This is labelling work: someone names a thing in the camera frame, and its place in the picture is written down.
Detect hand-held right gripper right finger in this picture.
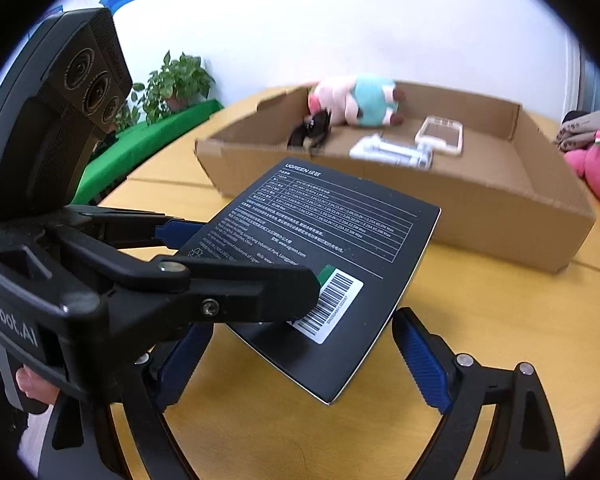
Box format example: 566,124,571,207
391,307,566,480

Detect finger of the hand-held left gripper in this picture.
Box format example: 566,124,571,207
50,230,322,361
67,204,207,252

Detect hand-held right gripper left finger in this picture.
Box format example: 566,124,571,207
45,322,216,480

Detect black product box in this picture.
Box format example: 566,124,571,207
177,156,442,406

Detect cardboard box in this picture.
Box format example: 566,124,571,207
195,80,597,275

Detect white and silver packet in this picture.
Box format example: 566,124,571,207
349,132,435,171

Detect pink and teal pig plush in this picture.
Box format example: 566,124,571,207
307,75,406,127

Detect person's left hand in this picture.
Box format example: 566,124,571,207
16,366,57,415

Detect green cloth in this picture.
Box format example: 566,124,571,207
72,99,226,206

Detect small potted green plant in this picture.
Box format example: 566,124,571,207
114,82,148,132

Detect large potted green plant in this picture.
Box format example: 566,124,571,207
145,50,216,122

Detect black sunglasses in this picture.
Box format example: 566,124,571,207
286,110,332,151

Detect clear phone case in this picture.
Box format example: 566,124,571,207
414,116,466,156

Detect grey cloth bundle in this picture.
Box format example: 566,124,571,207
555,106,600,153

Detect blue framed wall poster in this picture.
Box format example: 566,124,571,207
30,4,64,36

